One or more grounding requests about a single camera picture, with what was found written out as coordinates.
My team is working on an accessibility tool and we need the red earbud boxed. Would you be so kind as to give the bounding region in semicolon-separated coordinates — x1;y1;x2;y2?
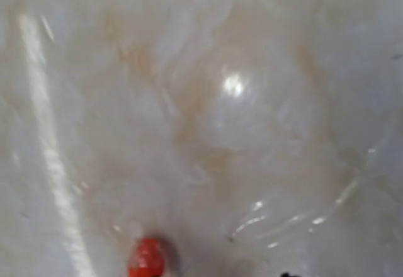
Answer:
127;237;166;277

